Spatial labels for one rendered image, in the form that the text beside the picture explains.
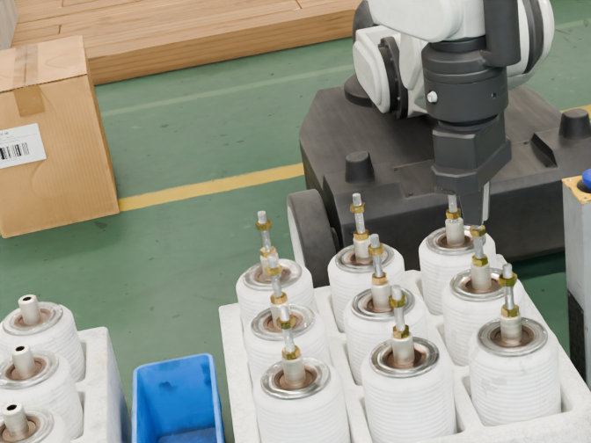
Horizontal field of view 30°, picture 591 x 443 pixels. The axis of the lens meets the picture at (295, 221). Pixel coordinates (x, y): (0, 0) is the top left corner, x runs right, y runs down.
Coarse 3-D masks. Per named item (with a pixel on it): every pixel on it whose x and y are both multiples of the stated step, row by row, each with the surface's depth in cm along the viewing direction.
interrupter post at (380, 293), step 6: (372, 288) 127; (378, 288) 126; (384, 288) 126; (372, 294) 127; (378, 294) 126; (384, 294) 126; (378, 300) 127; (384, 300) 127; (378, 306) 127; (384, 306) 127
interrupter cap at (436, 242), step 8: (432, 232) 142; (440, 232) 142; (464, 232) 141; (432, 240) 140; (440, 240) 140; (472, 240) 139; (432, 248) 138; (440, 248) 138; (448, 248) 137; (456, 248) 137; (464, 248) 137; (472, 248) 136
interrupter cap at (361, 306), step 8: (368, 288) 131; (360, 296) 130; (368, 296) 130; (408, 296) 128; (352, 304) 128; (360, 304) 128; (368, 304) 129; (408, 304) 127; (352, 312) 128; (360, 312) 127; (368, 312) 126; (376, 312) 126; (384, 312) 126; (392, 312) 126; (408, 312) 126; (368, 320) 125; (376, 320) 125; (384, 320) 125
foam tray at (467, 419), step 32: (320, 288) 148; (416, 288) 144; (224, 320) 144; (224, 352) 138; (448, 352) 130; (352, 384) 127; (576, 384) 121; (256, 416) 124; (352, 416) 122; (576, 416) 116
